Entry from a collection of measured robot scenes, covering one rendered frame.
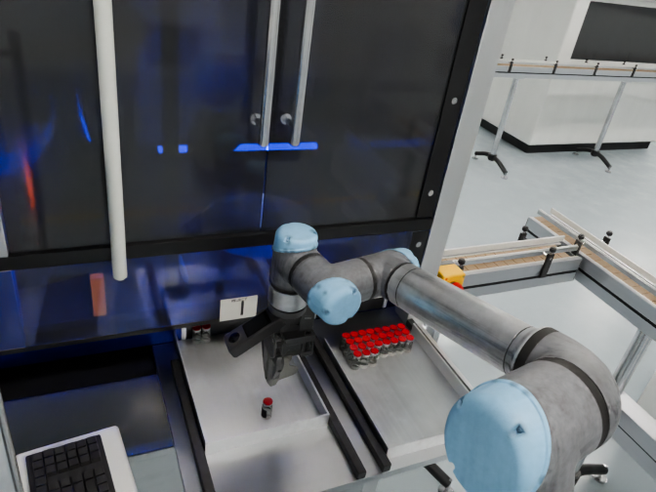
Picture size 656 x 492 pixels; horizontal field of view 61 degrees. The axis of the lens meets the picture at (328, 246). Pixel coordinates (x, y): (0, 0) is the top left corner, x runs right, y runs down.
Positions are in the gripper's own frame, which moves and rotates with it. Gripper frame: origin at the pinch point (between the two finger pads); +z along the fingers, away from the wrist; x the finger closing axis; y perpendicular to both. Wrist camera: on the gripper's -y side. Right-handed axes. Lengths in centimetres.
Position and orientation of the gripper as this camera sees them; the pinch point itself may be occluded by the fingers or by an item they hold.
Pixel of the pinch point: (267, 381)
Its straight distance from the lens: 117.0
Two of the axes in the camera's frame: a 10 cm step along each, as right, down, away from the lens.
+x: -3.9, -5.3, 7.5
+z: -1.4, 8.4, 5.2
